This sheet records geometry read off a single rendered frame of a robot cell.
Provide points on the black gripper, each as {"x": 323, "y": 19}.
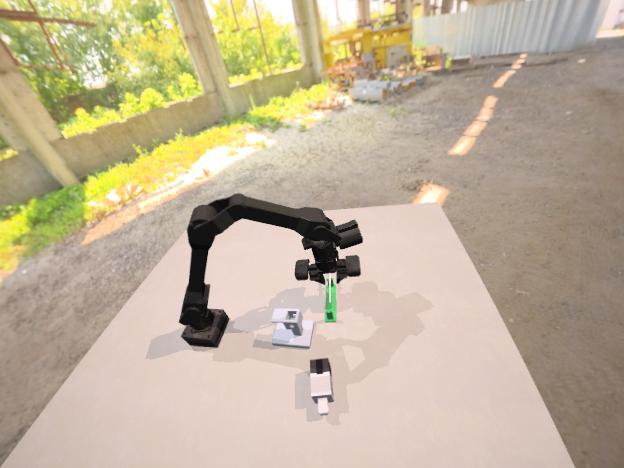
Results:
{"x": 344, "y": 267}

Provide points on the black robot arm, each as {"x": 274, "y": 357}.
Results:
{"x": 208, "y": 221}

